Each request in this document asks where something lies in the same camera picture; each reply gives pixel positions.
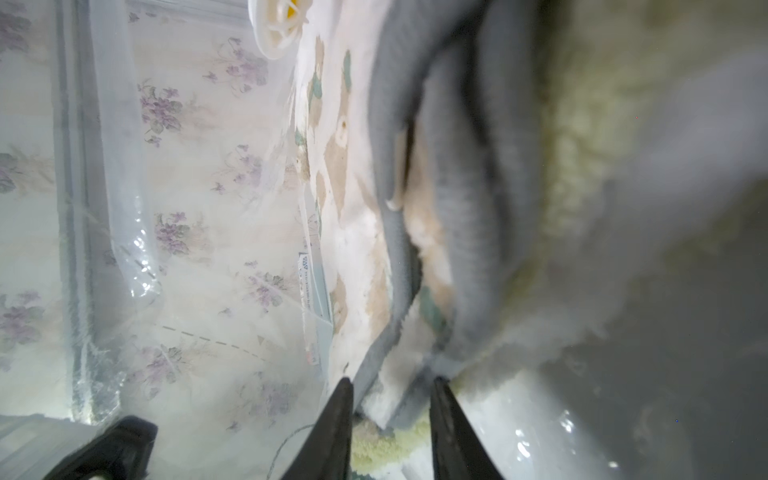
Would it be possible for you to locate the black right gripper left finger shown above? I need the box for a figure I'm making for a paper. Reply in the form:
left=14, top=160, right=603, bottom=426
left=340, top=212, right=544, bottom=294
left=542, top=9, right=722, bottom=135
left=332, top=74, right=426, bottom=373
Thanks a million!
left=282, top=377, right=354, bottom=480

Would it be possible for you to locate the white label card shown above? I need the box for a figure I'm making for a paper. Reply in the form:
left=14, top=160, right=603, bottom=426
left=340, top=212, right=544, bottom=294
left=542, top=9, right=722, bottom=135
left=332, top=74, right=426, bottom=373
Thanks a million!
left=297, top=252, right=333, bottom=373

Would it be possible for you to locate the white vacuum bag valve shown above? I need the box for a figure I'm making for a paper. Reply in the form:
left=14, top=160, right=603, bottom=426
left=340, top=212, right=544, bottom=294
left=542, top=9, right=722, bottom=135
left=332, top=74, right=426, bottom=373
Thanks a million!
left=247, top=0, right=313, bottom=60

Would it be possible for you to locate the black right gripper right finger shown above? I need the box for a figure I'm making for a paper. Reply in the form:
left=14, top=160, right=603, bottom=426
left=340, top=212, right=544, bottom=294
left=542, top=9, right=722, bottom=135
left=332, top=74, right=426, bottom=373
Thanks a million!
left=429, top=378, right=503, bottom=480

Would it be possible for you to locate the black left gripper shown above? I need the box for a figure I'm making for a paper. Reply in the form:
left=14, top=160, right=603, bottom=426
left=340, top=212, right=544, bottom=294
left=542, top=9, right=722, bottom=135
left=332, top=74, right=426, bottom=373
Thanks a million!
left=44, top=415, right=158, bottom=480

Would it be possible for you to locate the light green fleece blanket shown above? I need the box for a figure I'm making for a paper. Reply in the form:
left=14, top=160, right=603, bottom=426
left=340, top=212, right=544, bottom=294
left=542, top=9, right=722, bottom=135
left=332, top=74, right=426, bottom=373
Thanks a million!
left=352, top=1, right=767, bottom=479

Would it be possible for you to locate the clear plastic vacuum bag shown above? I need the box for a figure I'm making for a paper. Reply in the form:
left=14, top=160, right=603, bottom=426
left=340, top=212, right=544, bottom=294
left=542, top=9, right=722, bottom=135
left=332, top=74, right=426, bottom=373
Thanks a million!
left=0, top=0, right=768, bottom=480

